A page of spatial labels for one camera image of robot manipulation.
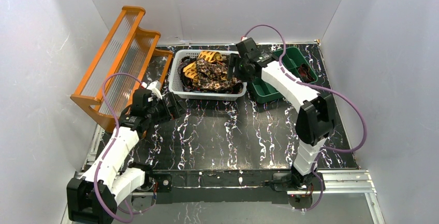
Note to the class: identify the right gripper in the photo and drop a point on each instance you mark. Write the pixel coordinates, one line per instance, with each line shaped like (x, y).
(234, 66)

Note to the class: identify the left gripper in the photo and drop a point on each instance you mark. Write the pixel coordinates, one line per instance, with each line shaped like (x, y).
(173, 105)

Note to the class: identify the black brown floral tie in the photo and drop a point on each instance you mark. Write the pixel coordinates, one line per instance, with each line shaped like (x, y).
(222, 86)

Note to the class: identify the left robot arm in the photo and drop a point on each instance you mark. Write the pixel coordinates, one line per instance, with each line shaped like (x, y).
(95, 196)

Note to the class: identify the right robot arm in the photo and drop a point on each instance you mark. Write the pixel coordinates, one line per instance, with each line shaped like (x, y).
(316, 113)

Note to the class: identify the white plastic basket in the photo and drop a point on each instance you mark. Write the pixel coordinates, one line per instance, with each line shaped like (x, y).
(176, 86)

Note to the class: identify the yellow patterned tie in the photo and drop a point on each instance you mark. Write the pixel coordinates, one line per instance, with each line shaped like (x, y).
(207, 66)

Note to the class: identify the green compartment tray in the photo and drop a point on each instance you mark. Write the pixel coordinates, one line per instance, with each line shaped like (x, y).
(295, 73)

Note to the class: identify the orange wooden rack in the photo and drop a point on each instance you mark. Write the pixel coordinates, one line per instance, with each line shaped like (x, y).
(118, 67)

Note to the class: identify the rolled dark red tie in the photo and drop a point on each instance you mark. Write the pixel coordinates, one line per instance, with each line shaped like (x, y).
(305, 73)

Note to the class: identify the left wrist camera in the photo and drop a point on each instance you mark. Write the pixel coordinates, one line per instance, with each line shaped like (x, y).
(154, 87)

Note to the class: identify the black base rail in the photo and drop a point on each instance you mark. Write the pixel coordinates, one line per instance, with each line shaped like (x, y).
(254, 185)

